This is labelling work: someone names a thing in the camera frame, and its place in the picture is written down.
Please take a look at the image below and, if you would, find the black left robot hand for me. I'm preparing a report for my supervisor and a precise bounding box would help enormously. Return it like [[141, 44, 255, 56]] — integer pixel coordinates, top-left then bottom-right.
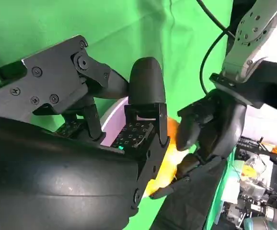
[[149, 90, 248, 199]]

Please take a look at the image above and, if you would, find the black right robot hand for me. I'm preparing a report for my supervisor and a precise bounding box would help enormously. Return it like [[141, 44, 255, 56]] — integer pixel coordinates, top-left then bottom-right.
[[0, 34, 171, 230]]

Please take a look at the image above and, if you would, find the orange white toy bread roll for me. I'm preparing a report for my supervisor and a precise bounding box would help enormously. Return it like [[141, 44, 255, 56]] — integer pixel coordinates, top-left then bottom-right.
[[144, 117, 189, 196]]

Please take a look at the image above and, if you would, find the black metal rack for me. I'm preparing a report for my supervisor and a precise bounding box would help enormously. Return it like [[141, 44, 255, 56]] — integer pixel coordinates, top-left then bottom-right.
[[236, 136, 277, 168]]

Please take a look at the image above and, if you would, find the clear plastic bag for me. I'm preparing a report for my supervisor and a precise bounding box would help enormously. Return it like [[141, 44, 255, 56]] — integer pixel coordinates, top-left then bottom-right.
[[239, 153, 266, 186]]

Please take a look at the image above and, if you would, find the lilac plate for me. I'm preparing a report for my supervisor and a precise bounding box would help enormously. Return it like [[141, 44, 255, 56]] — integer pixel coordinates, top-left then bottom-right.
[[100, 95, 129, 148]]

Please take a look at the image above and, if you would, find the black backdrop cloth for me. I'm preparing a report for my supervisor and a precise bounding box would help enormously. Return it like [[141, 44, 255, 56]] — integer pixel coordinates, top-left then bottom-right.
[[150, 153, 228, 230]]

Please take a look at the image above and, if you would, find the green table cloth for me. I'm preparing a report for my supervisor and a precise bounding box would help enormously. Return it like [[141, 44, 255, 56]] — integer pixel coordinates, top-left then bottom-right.
[[0, 0, 232, 230]]

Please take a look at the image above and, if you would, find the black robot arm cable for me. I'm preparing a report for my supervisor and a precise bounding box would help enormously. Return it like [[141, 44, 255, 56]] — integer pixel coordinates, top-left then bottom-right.
[[196, 0, 236, 95]]

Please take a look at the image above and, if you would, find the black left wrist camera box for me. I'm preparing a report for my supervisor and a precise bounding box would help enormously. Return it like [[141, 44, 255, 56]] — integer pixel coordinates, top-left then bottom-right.
[[209, 61, 277, 113]]

